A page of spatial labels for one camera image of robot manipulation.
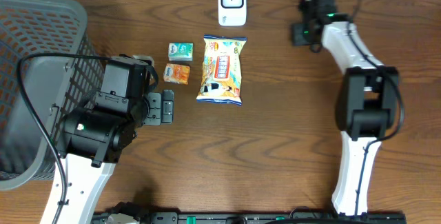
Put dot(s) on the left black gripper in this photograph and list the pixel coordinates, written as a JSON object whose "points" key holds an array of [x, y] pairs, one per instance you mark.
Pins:
{"points": [[158, 103]]}

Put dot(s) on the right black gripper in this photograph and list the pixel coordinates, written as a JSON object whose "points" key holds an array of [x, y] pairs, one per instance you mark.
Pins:
{"points": [[297, 38]]}

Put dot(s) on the orange small box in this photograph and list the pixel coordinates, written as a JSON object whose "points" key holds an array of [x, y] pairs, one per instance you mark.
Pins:
{"points": [[175, 73]]}

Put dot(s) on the teal silver small box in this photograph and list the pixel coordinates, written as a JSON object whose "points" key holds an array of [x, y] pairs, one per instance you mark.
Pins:
{"points": [[180, 51]]}

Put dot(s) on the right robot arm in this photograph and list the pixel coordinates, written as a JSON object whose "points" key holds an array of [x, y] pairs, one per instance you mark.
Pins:
{"points": [[368, 104]]}

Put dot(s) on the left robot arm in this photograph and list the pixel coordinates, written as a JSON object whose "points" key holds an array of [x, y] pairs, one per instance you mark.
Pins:
{"points": [[92, 139]]}

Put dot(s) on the white barcode scanner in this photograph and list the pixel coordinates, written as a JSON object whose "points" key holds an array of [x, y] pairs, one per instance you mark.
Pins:
{"points": [[232, 12]]}

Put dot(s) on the grey plastic mesh basket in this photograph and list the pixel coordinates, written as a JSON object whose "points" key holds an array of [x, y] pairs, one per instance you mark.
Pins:
{"points": [[54, 85]]}

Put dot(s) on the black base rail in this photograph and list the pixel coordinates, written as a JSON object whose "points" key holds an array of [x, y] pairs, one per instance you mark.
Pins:
{"points": [[131, 213]]}

